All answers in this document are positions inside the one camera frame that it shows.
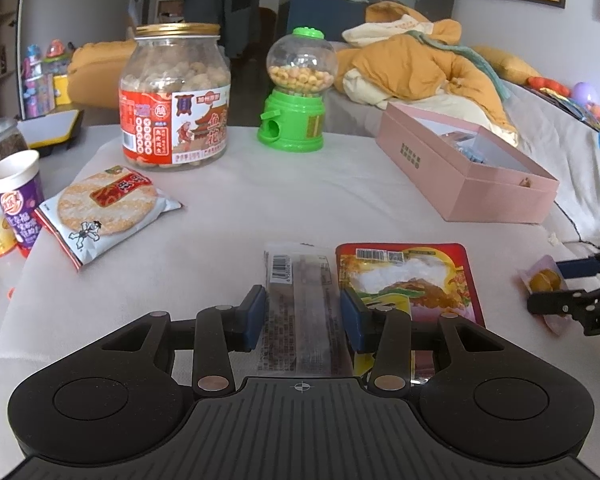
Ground rice cracker packet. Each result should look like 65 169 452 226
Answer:
32 169 183 272

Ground shelf with toys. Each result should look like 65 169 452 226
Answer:
20 37 76 121

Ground red snack packet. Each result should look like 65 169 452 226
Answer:
335 242 487 386

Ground yellow edged board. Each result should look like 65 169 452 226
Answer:
17 109 84 150

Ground pile of colourful toys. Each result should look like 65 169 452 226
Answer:
540 87 600 148

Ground purple paper cup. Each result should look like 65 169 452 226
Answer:
0 150 46 258

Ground pink cardboard box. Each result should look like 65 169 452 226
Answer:
376 101 561 223

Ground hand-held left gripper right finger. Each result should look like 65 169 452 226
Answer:
340 290 501 401

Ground clear dark bar packet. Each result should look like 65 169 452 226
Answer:
262 242 353 378

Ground clear chestnut packet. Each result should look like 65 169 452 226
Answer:
517 255 576 335

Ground glass jar dark contents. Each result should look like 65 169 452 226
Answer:
0 117 29 201

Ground grey sofa cover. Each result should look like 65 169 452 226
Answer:
325 40 600 256

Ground hanging dark coats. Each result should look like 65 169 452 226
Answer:
175 0 263 58

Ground purple toy egg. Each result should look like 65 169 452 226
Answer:
571 81 598 106

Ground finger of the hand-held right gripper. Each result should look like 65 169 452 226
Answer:
526 287 600 317
555 246 600 281

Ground green candy dispenser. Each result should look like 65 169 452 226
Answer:
257 26 339 152

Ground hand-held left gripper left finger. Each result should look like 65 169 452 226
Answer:
100 285 268 398

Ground yellow pillow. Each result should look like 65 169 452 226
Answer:
472 45 541 86

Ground yellow and cream duvet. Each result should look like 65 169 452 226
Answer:
332 1 518 146

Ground blue snack packet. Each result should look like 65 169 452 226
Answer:
440 130 486 163

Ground orange toy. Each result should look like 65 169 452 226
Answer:
527 76 571 92

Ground grey green cloth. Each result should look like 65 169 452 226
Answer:
405 30 513 103

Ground yellow armchair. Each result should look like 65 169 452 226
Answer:
67 37 138 108

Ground clear peanut jar gold lid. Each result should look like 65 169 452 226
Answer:
118 22 232 172

